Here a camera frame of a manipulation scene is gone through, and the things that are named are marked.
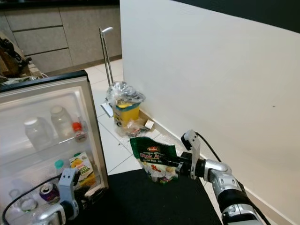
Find green snack pouch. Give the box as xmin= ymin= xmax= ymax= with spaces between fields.
xmin=130 ymin=137 xmax=179 ymax=185

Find open white mini fridge door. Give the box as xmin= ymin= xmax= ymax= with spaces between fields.
xmin=0 ymin=70 xmax=109 ymax=225

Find black floor mat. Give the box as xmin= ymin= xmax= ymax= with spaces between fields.
xmin=75 ymin=169 xmax=223 ymax=225

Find crumpled plastic wrapper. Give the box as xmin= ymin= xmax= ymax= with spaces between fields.
xmin=124 ymin=120 xmax=149 ymax=138

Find yellow waste bin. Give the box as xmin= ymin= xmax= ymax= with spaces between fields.
xmin=113 ymin=100 xmax=141 ymax=127

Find clear plastic bin bag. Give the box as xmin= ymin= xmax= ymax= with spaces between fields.
xmin=105 ymin=81 xmax=145 ymax=111

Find yellow and green juice carton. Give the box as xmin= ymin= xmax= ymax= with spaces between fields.
xmin=69 ymin=152 xmax=97 ymax=188

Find small orange cap bottle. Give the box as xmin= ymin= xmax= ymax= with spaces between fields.
xmin=72 ymin=122 xmax=88 ymax=143

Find green cap bottle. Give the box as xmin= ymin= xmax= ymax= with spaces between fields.
xmin=52 ymin=159 xmax=67 ymax=177

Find clear jar with white lid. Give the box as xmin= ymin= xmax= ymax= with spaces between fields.
xmin=49 ymin=105 xmax=74 ymax=140

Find purple soda can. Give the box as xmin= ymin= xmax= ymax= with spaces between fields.
xmin=38 ymin=183 xmax=61 ymax=204

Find large clear plastic jar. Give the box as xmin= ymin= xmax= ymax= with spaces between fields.
xmin=23 ymin=117 xmax=53 ymax=150

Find small clear cup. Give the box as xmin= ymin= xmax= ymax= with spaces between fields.
xmin=20 ymin=198 xmax=38 ymax=213

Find dark brown cluttered bag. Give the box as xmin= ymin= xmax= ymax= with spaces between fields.
xmin=0 ymin=37 xmax=30 ymax=79

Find grey kitchen cabinets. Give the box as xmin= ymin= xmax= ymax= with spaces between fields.
xmin=0 ymin=6 xmax=121 ymax=76

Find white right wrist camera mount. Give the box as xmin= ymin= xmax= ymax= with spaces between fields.
xmin=181 ymin=130 xmax=202 ymax=180

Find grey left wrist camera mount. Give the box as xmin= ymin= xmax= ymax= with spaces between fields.
xmin=59 ymin=167 xmax=81 ymax=208

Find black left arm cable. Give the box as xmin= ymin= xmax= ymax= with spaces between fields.
xmin=2 ymin=174 xmax=64 ymax=225

